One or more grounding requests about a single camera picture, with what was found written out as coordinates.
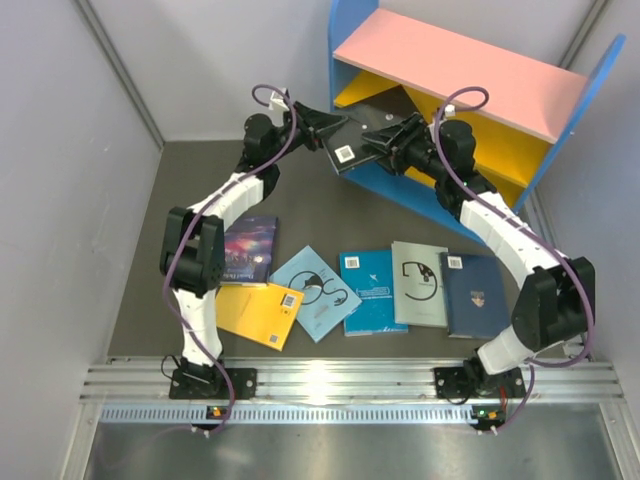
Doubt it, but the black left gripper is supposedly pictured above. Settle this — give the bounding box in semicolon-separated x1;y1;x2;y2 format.
265;100;344;162

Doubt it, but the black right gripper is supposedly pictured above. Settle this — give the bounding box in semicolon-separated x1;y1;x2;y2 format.
362;114;450;182

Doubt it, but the black folder with barcode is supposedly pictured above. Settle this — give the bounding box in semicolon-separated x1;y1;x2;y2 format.
324;101;416;175

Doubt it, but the purple galaxy cover book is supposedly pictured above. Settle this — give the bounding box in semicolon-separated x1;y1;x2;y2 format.
221;215;278;286

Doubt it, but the light blue cat book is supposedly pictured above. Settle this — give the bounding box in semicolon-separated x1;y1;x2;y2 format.
270;245;362;343

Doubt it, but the yellow book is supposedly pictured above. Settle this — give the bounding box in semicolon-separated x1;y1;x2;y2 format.
216;284;304;351

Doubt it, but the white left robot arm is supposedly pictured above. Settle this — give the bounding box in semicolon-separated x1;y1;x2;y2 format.
159;103;348;400

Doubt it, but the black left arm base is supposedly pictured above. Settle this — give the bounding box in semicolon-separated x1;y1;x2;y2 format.
169;358;257;400

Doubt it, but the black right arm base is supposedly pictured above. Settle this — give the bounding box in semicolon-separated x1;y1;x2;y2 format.
433;359;526;405

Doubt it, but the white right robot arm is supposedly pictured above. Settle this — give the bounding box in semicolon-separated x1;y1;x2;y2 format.
361;114;595;397

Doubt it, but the blue bookshelf with coloured shelves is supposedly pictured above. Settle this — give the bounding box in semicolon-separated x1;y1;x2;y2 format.
328;1;626;233

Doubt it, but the teal blue book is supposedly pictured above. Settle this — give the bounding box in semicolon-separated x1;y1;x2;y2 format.
340;250;409;337

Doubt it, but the grey book with circle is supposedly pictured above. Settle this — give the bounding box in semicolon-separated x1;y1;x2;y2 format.
391;241;448;328

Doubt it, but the navy blue book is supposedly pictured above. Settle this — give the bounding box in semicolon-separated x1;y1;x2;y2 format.
440;252;510;340

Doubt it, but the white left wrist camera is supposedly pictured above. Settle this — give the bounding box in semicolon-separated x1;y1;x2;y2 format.
268;91;289;112

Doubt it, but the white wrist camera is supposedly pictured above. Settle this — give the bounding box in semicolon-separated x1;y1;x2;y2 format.
268;91;289;112
442;104;456;118

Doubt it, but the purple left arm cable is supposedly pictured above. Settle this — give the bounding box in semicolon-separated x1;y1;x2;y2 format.
162;84;299;441

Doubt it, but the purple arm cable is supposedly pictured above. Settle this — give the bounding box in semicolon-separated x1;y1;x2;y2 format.
432;87;597;436
162;84;299;441

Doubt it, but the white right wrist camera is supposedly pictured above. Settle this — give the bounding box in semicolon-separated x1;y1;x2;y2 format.
442;104;456;118

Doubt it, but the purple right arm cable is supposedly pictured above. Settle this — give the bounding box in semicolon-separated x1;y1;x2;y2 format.
432;87;597;436

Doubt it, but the aluminium mounting rail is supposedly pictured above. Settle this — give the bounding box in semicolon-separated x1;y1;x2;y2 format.
79;355;626;426

